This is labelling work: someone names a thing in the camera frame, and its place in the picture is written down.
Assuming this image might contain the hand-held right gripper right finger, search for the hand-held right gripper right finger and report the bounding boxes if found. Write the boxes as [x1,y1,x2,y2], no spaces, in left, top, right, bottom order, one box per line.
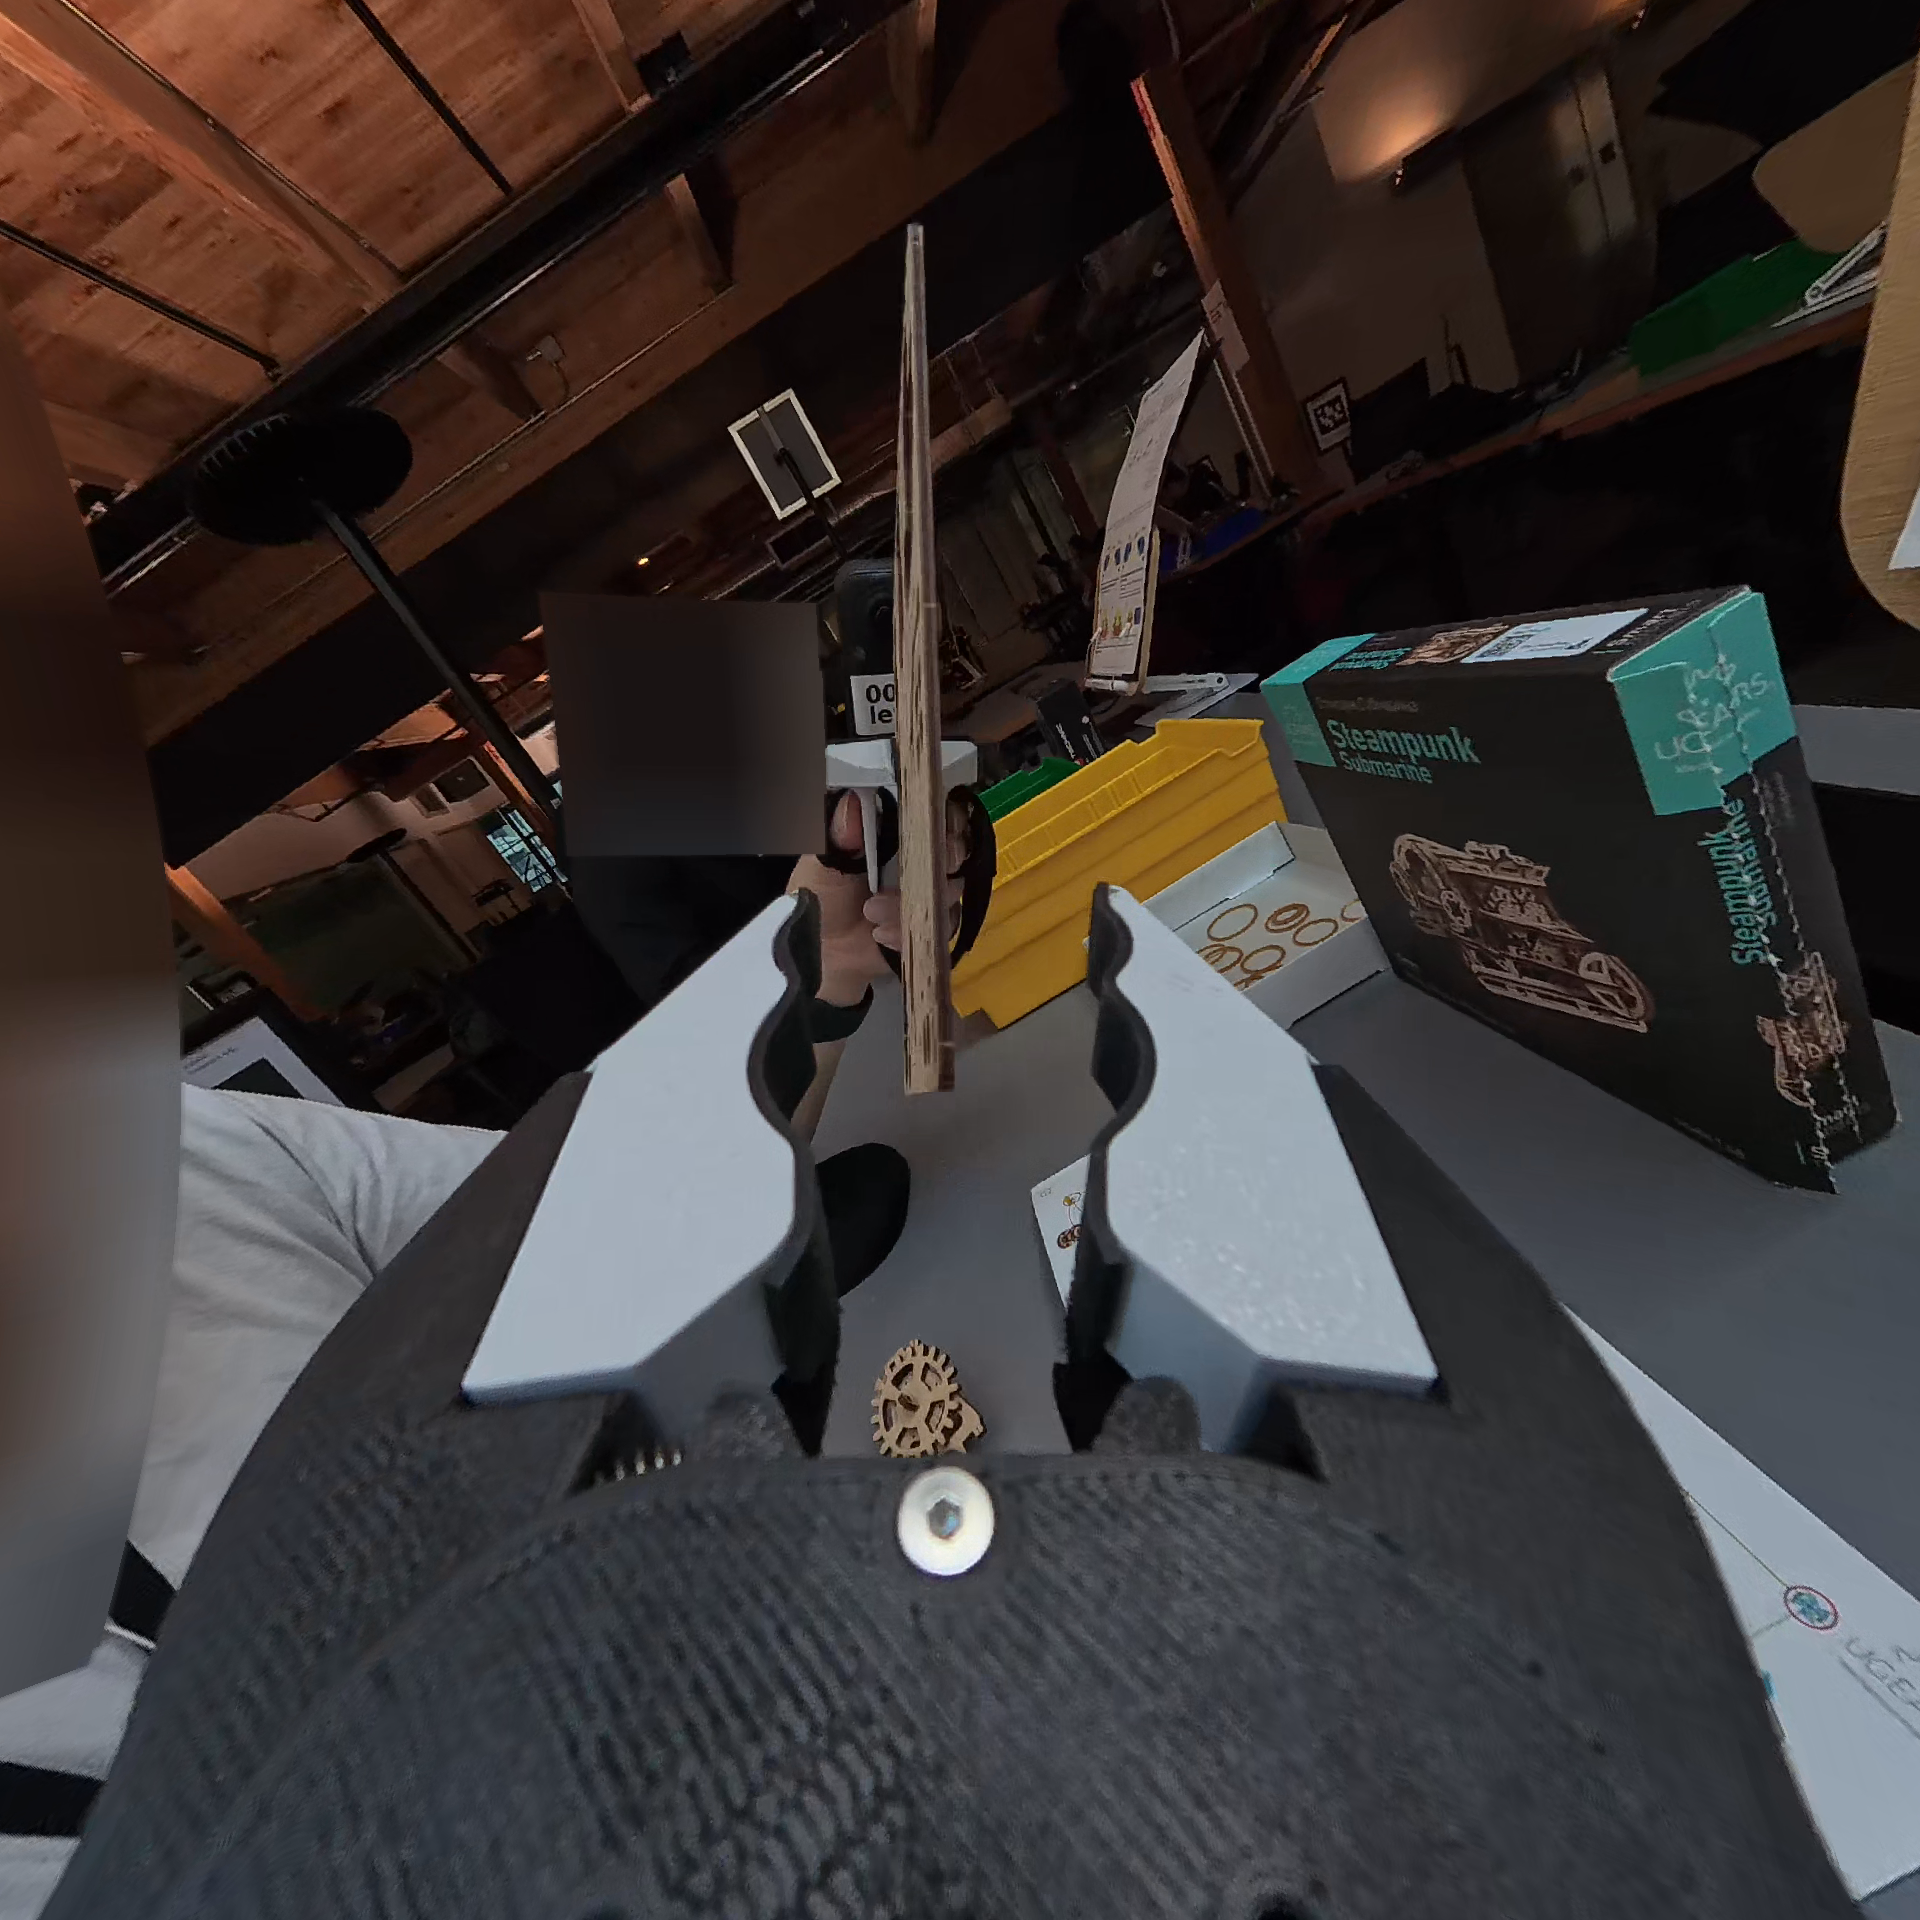
[1069,882,1439,1453]

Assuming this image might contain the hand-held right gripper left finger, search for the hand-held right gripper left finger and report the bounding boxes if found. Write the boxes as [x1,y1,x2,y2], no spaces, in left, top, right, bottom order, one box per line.
[460,888,824,1453]

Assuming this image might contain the laser-cut plywood sheet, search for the laser-cut plywood sheet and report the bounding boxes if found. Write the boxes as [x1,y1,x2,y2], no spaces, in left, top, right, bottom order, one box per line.
[893,226,972,1096]

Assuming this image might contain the wooden gear assembly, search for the wooden gear assembly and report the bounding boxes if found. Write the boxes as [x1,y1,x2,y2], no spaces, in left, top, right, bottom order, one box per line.
[871,1338,989,1461]

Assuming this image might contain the yellow plastic bin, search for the yellow plastic bin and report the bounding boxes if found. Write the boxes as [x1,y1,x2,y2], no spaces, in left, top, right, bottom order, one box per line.
[952,717,1292,1033]

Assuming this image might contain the person's left forearm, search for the person's left forearm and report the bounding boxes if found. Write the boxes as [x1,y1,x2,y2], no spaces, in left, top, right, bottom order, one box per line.
[784,1026,876,1148]

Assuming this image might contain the grey desk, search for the grey desk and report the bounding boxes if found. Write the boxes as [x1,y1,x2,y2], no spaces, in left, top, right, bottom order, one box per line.
[816,705,1920,1481]

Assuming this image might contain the person's left hand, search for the person's left hand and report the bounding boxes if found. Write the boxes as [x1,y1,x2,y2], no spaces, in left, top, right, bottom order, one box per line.
[816,791,912,992]

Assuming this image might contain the rectangular ceiling light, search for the rectangular ceiling light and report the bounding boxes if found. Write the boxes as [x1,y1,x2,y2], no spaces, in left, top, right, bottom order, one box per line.
[726,391,843,521]

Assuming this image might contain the black quilted pad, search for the black quilted pad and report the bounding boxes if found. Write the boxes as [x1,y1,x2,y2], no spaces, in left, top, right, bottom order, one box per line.
[816,1144,912,1302]

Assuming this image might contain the white cardboard tray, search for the white cardboard tray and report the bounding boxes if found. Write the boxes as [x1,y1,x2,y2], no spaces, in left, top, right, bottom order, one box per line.
[1153,818,1392,1033]

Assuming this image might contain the person's white shirt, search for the person's white shirt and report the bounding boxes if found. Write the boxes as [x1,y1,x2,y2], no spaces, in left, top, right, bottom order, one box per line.
[0,1079,507,1920]

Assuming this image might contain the black kit box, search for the black kit box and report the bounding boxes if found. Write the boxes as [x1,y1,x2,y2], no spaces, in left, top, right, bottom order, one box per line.
[1258,588,1899,1197]

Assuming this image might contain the black framed marker sign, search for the black framed marker sign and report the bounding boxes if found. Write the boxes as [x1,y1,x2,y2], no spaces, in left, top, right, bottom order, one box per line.
[179,1016,350,1115]

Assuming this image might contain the black disc lamp pole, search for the black disc lamp pole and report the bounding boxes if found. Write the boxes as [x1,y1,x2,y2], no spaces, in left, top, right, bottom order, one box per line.
[186,404,570,863]

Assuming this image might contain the instruction booklet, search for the instruction booklet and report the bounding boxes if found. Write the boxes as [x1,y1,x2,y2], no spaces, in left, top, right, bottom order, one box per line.
[1029,1156,1920,1903]

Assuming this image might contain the black lanyard strap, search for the black lanyard strap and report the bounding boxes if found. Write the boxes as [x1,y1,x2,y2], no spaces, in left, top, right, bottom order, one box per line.
[0,1542,177,1843]

